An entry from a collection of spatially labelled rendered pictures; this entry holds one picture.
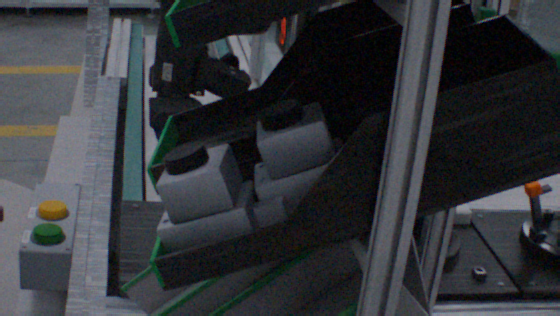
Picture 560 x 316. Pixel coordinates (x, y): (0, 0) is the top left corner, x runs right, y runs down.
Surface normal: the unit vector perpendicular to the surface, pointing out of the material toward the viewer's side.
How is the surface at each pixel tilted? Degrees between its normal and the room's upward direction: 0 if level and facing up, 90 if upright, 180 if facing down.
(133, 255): 0
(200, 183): 92
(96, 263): 0
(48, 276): 90
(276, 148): 89
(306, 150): 89
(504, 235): 0
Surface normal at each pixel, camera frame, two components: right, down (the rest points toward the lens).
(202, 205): -0.09, 0.40
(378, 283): 0.15, 0.38
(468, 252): 0.11, -0.92
